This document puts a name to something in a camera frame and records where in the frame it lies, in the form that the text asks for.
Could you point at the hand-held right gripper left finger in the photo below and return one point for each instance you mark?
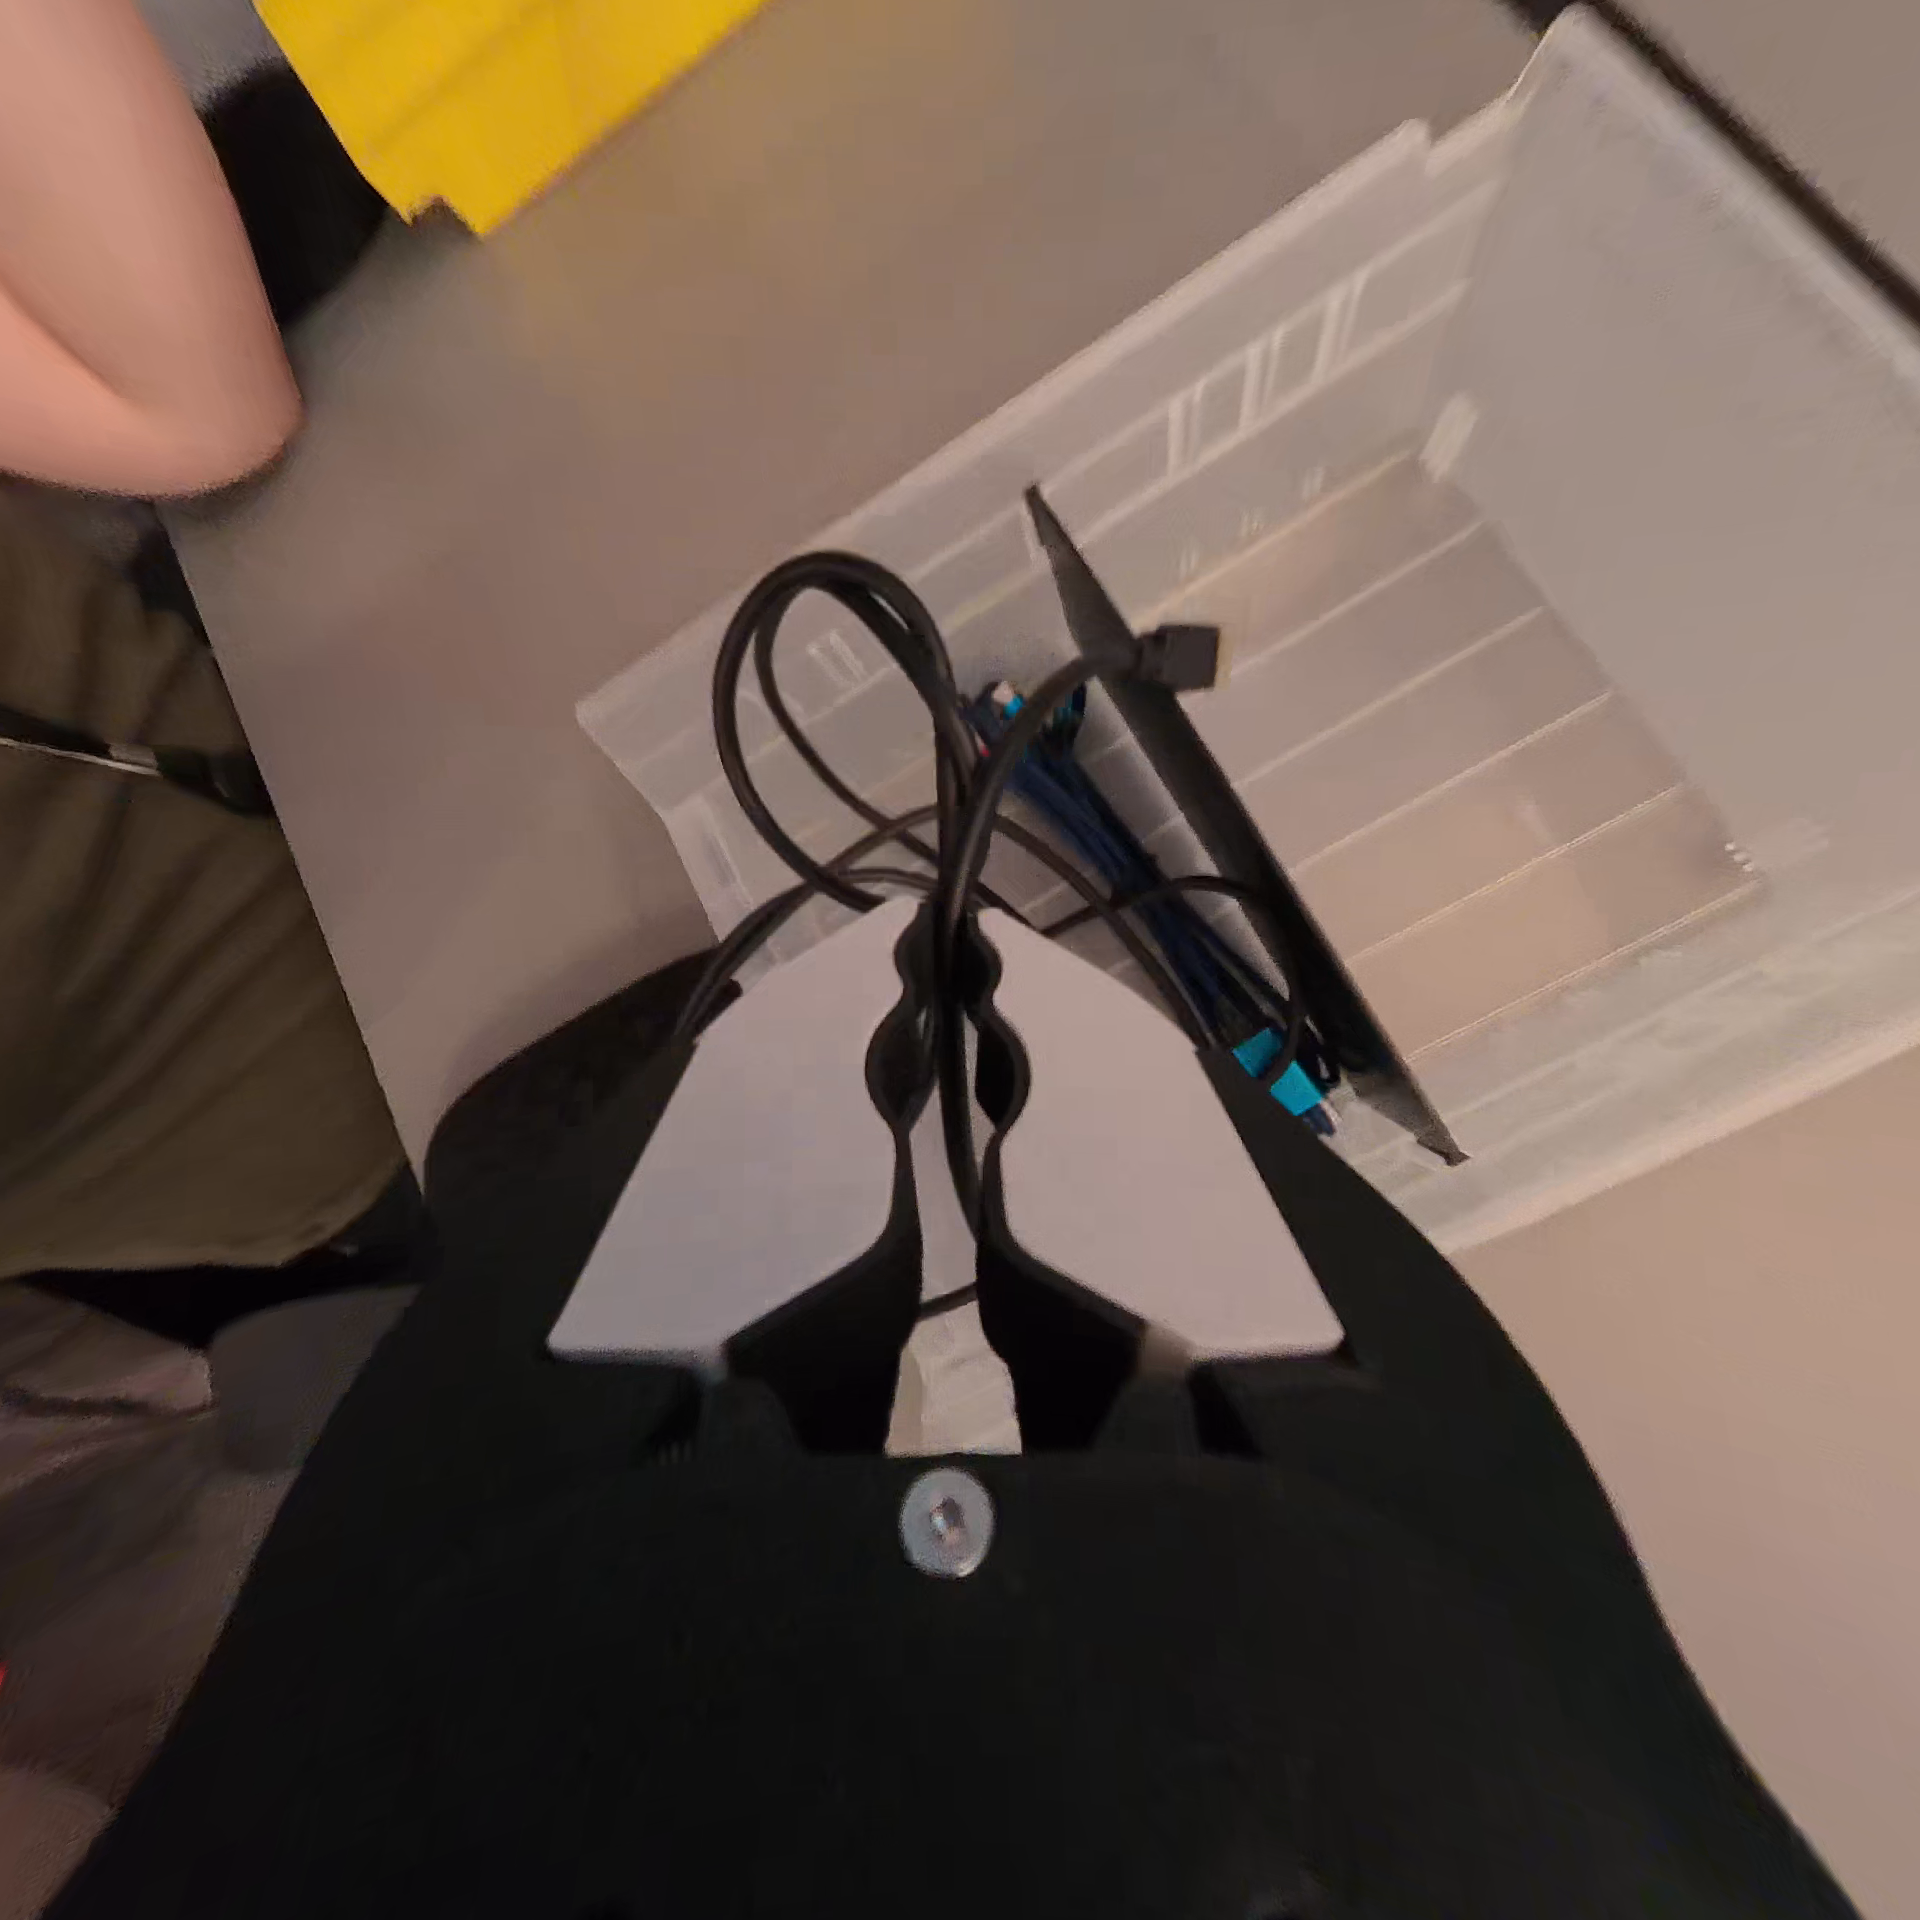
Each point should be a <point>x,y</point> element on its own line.
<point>735,1186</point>

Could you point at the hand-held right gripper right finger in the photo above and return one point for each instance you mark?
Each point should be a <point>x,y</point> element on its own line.
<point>1169,1201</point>

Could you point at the clear plastic bin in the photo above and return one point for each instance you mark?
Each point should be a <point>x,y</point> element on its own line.
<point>1652,451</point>

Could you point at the yellow plastic bin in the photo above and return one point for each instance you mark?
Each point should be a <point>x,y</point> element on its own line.
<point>483,91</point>

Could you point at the person's left forearm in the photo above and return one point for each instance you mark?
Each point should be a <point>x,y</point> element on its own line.
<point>118,301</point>

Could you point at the thin black bin divider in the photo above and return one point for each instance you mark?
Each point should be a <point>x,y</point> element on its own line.
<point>1200,781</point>

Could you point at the person's olive shirt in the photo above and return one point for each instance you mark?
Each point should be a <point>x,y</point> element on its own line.
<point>151,974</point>

